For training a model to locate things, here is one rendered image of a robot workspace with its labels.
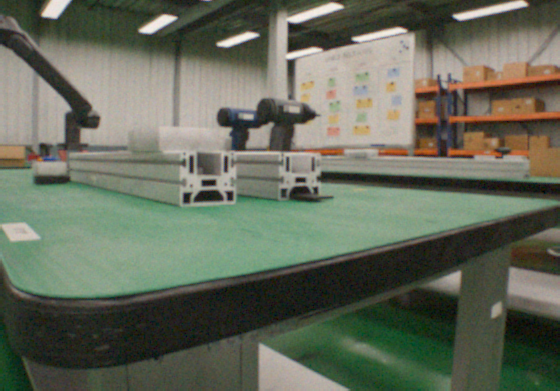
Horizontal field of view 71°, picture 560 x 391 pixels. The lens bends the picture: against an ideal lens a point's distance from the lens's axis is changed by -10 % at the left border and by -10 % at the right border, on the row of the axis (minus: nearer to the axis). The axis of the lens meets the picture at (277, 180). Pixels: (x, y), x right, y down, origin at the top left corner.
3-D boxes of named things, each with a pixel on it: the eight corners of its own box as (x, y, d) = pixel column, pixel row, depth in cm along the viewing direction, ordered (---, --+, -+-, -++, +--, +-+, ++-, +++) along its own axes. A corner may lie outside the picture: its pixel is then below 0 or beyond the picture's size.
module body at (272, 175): (127, 179, 138) (127, 153, 138) (154, 178, 145) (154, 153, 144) (278, 200, 76) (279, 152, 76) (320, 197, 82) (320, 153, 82)
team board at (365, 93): (279, 237, 464) (281, 55, 454) (312, 232, 496) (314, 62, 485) (395, 262, 348) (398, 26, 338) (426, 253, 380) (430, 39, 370)
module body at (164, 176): (69, 180, 127) (69, 153, 126) (100, 180, 133) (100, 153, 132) (180, 207, 64) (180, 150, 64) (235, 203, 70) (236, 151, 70)
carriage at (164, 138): (127, 165, 82) (127, 130, 81) (177, 165, 88) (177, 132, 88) (158, 167, 69) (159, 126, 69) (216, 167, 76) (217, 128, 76)
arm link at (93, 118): (73, 91, 140) (83, 106, 137) (100, 94, 150) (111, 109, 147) (60, 117, 145) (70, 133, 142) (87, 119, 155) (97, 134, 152)
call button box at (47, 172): (32, 183, 113) (32, 160, 113) (67, 182, 119) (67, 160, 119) (36, 184, 107) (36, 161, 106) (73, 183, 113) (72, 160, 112)
